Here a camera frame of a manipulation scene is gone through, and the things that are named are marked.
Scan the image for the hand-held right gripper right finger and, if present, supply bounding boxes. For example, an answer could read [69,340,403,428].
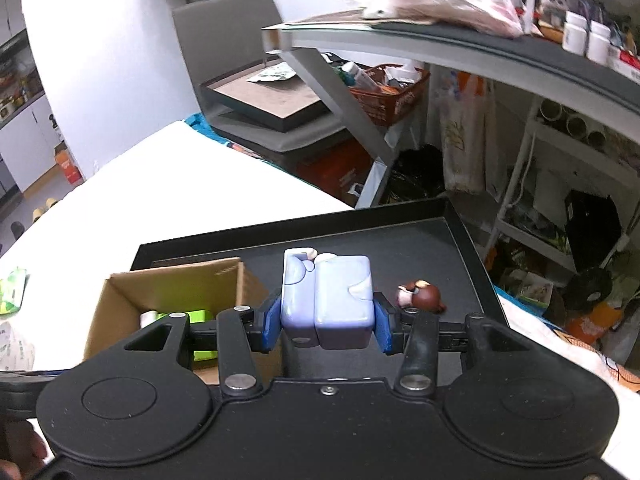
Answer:
[374,292,516,396]

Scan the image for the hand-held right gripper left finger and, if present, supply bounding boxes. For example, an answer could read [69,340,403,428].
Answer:
[122,290,282,397]

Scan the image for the lavender cube toy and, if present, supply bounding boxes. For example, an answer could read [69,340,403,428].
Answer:
[280,247,376,351]

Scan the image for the green cube box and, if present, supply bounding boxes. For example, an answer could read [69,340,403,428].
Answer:
[155,309,219,363]

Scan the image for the black tray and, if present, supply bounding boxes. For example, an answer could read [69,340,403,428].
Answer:
[130,197,504,378]

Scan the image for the brown cardboard box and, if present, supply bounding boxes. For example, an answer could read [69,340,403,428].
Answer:
[82,256,287,386]

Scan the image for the person's left hand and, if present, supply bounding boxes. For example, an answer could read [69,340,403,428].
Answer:
[0,417,49,480]

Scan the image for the clear tape roll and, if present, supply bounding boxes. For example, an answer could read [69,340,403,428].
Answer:
[0,321,36,373]

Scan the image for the brown figurine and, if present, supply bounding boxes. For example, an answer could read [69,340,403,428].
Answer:
[397,280,448,315]

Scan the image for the green wipes packet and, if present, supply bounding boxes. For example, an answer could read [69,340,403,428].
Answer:
[0,267,29,316]

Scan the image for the yellow slippers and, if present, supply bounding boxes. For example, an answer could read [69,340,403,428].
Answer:
[32,197,60,222]

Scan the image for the black fan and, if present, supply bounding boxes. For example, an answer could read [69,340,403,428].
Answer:
[565,266,614,312]

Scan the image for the red plastic basket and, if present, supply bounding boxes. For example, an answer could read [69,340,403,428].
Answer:
[347,64,431,127]

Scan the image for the orange carton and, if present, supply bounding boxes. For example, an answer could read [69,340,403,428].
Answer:
[54,142,84,185]

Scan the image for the grey desk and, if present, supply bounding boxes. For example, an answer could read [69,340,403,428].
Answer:
[261,7,640,211]

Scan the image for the grey chair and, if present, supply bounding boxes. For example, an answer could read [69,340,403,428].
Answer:
[172,0,352,154]

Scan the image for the kitchen shelf cabinet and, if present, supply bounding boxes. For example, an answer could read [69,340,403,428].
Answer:
[0,30,47,131]

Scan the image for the brown desk mat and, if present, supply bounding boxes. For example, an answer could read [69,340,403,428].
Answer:
[295,7,437,27]

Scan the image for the red flat box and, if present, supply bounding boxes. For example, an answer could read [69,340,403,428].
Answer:
[607,45,640,82]

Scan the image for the panda figurine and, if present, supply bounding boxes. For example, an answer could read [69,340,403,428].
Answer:
[542,0,569,26]

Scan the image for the black picture frame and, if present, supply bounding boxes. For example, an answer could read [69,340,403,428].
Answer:
[200,62,334,134]

